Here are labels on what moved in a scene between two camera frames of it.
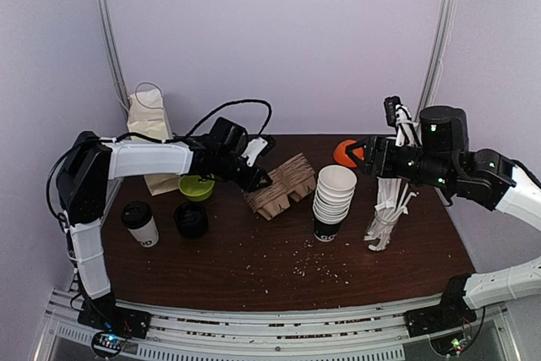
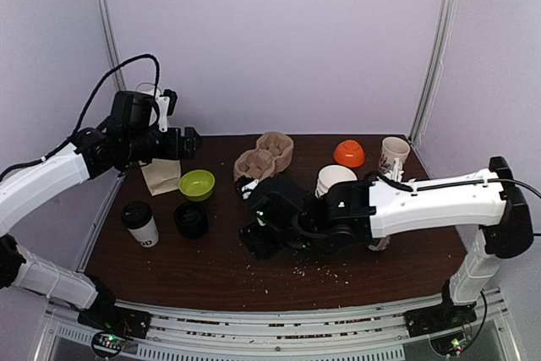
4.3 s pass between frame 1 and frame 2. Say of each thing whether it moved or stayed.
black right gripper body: moved
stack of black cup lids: stayed
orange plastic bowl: stayed
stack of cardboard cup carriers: moved
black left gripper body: moved
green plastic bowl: stayed
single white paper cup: stayed
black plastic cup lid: stayed
